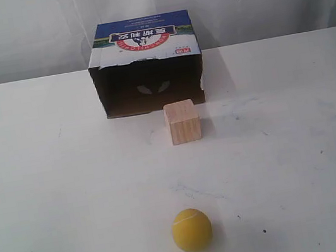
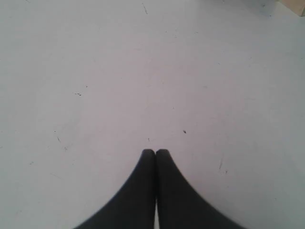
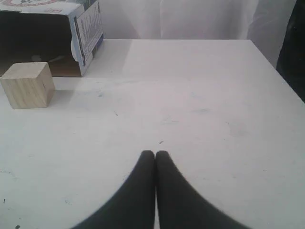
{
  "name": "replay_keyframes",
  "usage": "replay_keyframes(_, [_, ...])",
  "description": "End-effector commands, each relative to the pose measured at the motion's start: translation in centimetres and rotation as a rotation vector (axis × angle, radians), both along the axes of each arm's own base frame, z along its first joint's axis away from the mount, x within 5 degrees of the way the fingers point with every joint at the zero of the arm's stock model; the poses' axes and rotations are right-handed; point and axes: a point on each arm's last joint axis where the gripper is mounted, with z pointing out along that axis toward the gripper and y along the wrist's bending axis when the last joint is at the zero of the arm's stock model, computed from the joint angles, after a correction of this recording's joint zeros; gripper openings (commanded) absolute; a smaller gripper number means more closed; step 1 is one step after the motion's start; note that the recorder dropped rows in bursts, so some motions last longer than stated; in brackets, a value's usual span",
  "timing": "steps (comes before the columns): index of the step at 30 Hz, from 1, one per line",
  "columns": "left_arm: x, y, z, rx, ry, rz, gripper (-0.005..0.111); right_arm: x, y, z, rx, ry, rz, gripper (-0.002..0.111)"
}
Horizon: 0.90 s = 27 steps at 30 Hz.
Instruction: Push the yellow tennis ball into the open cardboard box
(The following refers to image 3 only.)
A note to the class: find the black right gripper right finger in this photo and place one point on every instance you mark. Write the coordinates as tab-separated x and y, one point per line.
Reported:
180	206

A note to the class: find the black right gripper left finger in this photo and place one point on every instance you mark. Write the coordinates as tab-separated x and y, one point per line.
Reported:
133	204

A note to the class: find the light wooden cube block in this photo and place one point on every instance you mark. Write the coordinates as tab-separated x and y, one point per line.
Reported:
28	85

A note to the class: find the blue white cardboard box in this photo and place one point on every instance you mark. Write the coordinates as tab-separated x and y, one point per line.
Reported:
64	33

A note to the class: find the white backdrop curtain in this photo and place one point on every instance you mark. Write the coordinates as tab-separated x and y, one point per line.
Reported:
263	22

